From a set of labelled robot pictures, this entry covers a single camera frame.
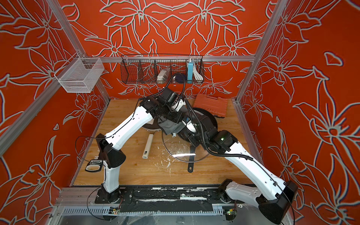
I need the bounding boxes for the white cables in basket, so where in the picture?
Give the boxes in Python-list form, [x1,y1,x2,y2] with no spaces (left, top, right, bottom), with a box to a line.
[193,66,204,83]

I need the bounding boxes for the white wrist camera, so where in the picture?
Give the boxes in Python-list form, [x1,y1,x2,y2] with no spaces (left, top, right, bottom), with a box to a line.
[186,121,197,133]
[173,99,186,112]

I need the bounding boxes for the black lidded frying pan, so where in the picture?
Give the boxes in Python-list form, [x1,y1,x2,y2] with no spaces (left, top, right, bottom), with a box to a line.
[182,108,218,173]

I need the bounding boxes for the grey cleaning cloth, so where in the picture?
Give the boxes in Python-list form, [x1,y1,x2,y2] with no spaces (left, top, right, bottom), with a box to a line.
[157,116,185,135]

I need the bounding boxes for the orange plastic tool case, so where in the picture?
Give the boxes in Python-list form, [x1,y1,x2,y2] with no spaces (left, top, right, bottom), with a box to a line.
[193,94,228,118]

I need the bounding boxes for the white wire mesh basket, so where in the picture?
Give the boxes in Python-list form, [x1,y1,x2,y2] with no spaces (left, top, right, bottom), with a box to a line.
[54,58,104,93]

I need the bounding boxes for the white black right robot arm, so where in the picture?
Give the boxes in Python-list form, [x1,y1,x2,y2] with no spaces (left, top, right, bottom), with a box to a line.
[183,112,298,225]

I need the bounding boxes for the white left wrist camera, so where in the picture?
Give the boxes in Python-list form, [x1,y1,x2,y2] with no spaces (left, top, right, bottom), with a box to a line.
[173,99,186,112]

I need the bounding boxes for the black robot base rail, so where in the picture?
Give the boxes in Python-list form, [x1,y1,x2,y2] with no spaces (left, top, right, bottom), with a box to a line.
[93,185,244,213]

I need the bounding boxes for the dark blue round object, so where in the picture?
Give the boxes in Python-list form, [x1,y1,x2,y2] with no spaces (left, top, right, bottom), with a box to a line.
[174,73,187,83]

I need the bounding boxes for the brown pan with cream handle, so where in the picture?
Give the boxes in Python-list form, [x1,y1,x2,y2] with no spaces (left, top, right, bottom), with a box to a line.
[142,118,161,159]

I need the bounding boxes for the silver packet in basket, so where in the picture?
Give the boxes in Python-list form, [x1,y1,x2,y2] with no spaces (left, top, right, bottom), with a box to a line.
[157,68,170,84]

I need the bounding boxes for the black wire wall basket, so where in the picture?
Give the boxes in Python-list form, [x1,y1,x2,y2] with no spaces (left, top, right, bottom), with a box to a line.
[121,53,204,84]

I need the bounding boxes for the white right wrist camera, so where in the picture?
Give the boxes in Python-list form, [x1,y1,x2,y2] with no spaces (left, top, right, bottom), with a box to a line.
[186,121,197,133]

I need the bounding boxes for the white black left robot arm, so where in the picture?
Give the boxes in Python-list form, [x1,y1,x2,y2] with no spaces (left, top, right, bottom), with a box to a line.
[96,88,186,203]

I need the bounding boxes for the glass lid with black knob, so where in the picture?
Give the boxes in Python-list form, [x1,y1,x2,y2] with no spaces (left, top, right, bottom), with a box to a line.
[162,129,209,163]

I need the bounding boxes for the light blue box in basket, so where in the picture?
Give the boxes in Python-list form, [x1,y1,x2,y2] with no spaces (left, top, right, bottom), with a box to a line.
[187,58,194,83]

